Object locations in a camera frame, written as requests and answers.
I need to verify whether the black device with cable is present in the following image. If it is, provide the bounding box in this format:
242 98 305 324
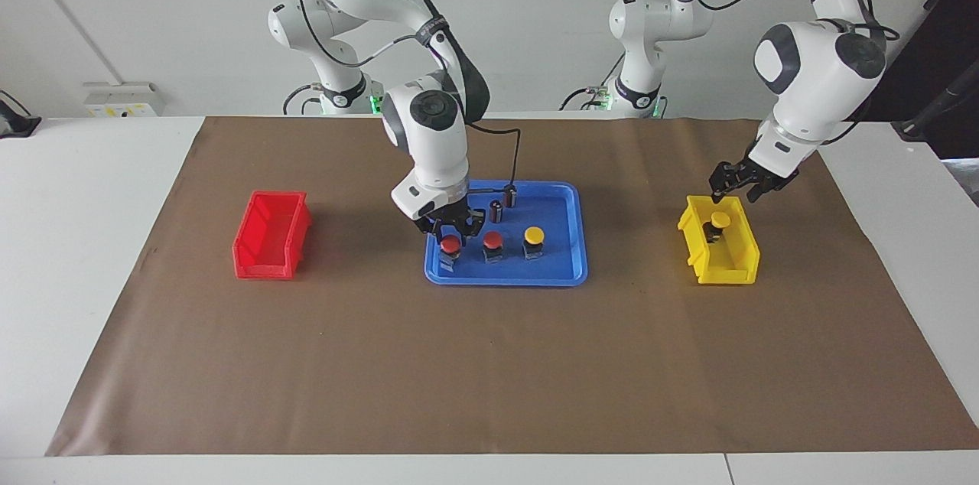
0 90 41 139

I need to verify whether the brown paper mat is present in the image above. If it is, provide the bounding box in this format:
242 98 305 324
46 116 979 457

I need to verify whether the black base cable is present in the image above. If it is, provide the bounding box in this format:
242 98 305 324
282 83 322 116
561 49 626 112

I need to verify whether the black stand pole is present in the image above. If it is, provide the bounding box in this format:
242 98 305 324
891 64 979 142

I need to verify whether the yellow plastic bin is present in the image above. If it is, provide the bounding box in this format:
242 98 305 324
677 195 761 286

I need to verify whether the white wall socket box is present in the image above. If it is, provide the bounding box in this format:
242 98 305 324
83 82 165 118

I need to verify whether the dark background panel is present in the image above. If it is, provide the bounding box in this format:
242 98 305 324
864 0 979 159

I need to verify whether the red plastic bin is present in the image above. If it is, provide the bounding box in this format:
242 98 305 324
232 190 313 281

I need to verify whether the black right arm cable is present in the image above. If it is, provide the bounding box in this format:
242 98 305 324
260 0 522 191

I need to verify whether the blue plastic tray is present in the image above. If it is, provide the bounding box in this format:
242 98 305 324
424 179 589 288

